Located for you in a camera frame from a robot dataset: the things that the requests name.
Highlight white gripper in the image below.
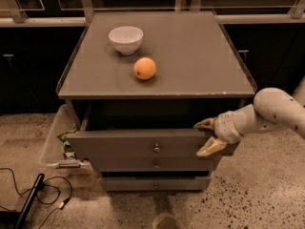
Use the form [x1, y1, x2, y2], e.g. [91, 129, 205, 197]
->
[193, 111, 242, 156]

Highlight grey top drawer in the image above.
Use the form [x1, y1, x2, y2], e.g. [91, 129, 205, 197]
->
[68, 128, 214, 161]

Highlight grey drawer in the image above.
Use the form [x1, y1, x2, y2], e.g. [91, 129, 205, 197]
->
[91, 157, 218, 172]
[102, 177, 211, 192]
[68, 128, 214, 161]

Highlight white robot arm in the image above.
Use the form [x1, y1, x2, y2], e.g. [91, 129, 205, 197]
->
[194, 78, 305, 156]

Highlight grey middle drawer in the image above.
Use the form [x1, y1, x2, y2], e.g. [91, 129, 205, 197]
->
[91, 157, 218, 172]

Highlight grey drawer cabinet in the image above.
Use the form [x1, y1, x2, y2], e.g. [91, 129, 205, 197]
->
[57, 11, 256, 179]

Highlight grey bottom drawer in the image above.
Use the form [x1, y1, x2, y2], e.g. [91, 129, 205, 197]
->
[102, 177, 211, 192]

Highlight orange fruit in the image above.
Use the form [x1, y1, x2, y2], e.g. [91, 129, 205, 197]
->
[133, 57, 156, 80]

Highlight white ceramic bowl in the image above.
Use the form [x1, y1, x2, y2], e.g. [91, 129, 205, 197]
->
[109, 26, 144, 55]

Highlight green snack bag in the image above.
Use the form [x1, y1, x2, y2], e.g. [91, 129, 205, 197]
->
[56, 129, 77, 159]

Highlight clear plastic bin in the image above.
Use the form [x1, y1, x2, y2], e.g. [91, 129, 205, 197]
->
[40, 105, 92, 176]

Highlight black bar on floor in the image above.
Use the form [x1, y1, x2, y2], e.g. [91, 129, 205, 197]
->
[13, 173, 45, 229]

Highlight metal railing frame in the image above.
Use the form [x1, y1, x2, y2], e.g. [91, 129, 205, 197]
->
[1, 0, 305, 27]

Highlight black cable on floor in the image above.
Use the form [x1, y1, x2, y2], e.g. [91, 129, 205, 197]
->
[0, 167, 73, 229]

